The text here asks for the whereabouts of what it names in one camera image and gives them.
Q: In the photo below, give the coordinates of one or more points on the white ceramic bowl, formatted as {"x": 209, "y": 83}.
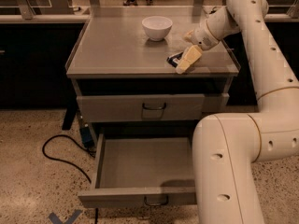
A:
{"x": 157, "y": 27}

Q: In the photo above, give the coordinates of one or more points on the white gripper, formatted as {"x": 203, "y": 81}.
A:
{"x": 203, "y": 36}

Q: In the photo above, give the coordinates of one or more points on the blue power adapter box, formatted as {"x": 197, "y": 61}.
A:
{"x": 86, "y": 137}

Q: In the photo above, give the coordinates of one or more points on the grey metal drawer cabinet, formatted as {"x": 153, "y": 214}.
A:
{"x": 114, "y": 56}

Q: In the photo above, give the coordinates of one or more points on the open grey middle drawer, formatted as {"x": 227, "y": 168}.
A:
{"x": 141, "y": 172}

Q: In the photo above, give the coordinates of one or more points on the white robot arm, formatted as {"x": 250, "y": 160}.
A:
{"x": 225, "y": 145}

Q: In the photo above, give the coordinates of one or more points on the upper grey drawer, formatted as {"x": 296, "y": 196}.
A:
{"x": 117, "y": 108}

